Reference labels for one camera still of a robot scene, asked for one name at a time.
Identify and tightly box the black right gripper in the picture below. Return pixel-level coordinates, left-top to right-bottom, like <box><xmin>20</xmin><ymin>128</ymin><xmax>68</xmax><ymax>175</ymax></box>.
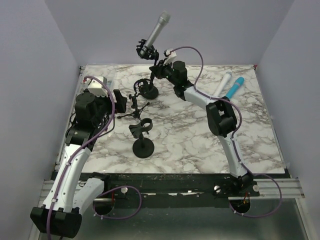
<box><xmin>149</xmin><ymin>59</ymin><xmax>177</xmax><ymax>87</ymax></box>

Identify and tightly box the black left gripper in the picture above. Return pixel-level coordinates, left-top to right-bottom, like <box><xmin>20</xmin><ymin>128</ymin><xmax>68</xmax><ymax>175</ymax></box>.
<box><xmin>93</xmin><ymin>89</ymin><xmax>127</xmax><ymax>127</ymax></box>

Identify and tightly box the black tall round-base stand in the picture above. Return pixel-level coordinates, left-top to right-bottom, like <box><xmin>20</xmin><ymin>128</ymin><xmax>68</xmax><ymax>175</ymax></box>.
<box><xmin>136</xmin><ymin>38</ymin><xmax>161</xmax><ymax>100</ymax></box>

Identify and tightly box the black tripod shock-mount stand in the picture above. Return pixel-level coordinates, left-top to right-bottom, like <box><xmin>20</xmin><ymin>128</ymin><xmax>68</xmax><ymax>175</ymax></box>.
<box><xmin>117</xmin><ymin>78</ymin><xmax>150</xmax><ymax>120</ymax></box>

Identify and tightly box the black short clip stand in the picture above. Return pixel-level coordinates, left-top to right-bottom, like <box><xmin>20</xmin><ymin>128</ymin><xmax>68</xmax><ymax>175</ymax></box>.
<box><xmin>128</xmin><ymin>118</ymin><xmax>155</xmax><ymax>159</ymax></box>

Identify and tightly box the silver microphone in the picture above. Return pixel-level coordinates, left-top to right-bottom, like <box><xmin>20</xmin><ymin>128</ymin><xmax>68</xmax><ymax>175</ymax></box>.
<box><xmin>144</xmin><ymin>11</ymin><xmax>171</xmax><ymax>49</ymax></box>

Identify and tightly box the white microphone grey head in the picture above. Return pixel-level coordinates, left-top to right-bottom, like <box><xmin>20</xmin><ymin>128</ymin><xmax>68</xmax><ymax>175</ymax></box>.
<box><xmin>214</xmin><ymin>71</ymin><xmax>233</xmax><ymax>97</ymax></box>

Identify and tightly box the blue microphone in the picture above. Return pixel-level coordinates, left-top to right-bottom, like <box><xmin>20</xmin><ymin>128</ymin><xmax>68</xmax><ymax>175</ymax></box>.
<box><xmin>225</xmin><ymin>77</ymin><xmax>245</xmax><ymax>99</ymax></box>

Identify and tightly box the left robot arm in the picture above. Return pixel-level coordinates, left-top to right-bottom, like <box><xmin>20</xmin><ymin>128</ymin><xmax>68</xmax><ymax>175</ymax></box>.
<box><xmin>30</xmin><ymin>89</ymin><xmax>127</xmax><ymax>239</ymax></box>

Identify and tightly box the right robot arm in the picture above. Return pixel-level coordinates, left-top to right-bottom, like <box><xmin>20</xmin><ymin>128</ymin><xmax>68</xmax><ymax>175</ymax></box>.
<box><xmin>149</xmin><ymin>60</ymin><xmax>253</xmax><ymax>196</ymax></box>

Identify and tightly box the clear plastic parts box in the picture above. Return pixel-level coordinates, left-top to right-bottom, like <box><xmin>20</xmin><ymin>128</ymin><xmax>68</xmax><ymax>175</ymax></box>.
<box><xmin>79</xmin><ymin>72</ymin><xmax>117</xmax><ymax>88</ymax></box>

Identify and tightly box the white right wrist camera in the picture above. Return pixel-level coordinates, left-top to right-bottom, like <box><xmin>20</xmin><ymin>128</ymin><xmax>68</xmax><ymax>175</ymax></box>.
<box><xmin>163</xmin><ymin>48</ymin><xmax>177</xmax><ymax>65</ymax></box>

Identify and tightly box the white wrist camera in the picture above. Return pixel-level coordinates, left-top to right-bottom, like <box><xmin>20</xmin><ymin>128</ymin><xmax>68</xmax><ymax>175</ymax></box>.
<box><xmin>82</xmin><ymin>78</ymin><xmax>108</xmax><ymax>97</ymax></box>
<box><xmin>163</xmin><ymin>48</ymin><xmax>177</xmax><ymax>65</ymax></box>

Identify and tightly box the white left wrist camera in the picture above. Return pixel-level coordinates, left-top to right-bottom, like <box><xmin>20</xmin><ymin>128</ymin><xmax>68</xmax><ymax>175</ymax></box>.
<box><xmin>82</xmin><ymin>78</ymin><xmax>108</xmax><ymax>97</ymax></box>

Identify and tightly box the black coiled cable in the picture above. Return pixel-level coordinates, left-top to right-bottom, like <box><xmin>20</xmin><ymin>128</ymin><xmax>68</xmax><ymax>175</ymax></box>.
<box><xmin>67</xmin><ymin>109</ymin><xmax>116</xmax><ymax>141</ymax></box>

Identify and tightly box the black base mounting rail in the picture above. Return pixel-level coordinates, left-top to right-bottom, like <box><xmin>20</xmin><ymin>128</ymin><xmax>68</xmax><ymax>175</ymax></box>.
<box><xmin>80</xmin><ymin>172</ymin><xmax>260</xmax><ymax>209</ymax></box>

